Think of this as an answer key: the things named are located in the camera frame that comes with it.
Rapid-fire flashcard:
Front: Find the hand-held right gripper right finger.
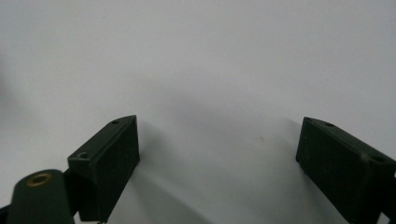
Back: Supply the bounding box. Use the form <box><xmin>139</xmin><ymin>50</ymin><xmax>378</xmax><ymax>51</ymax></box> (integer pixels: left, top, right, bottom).
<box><xmin>295</xmin><ymin>116</ymin><xmax>396</xmax><ymax>224</ymax></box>

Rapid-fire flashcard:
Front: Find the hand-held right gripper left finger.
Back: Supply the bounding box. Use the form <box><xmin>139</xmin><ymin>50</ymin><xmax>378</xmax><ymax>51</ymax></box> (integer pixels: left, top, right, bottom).
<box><xmin>64</xmin><ymin>114</ymin><xmax>141</xmax><ymax>224</ymax></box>

